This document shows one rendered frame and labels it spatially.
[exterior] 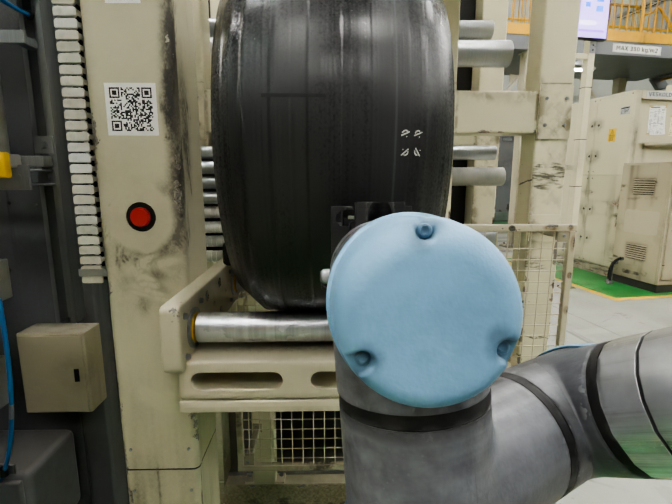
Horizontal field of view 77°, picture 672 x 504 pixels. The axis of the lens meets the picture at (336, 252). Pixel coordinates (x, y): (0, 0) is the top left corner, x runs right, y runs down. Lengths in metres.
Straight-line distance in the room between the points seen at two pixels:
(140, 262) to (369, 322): 0.61
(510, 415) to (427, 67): 0.37
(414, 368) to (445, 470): 0.06
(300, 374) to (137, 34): 0.54
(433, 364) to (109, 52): 0.67
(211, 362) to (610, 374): 0.50
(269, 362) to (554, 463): 0.44
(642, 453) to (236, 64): 0.47
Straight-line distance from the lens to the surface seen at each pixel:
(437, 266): 0.16
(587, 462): 0.29
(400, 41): 0.51
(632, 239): 5.28
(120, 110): 0.73
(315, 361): 0.62
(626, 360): 0.27
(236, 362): 0.63
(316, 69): 0.49
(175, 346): 0.63
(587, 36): 4.80
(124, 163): 0.73
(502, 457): 0.24
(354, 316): 0.16
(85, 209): 0.77
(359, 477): 0.22
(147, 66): 0.73
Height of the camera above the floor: 1.12
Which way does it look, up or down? 10 degrees down
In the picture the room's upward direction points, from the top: straight up
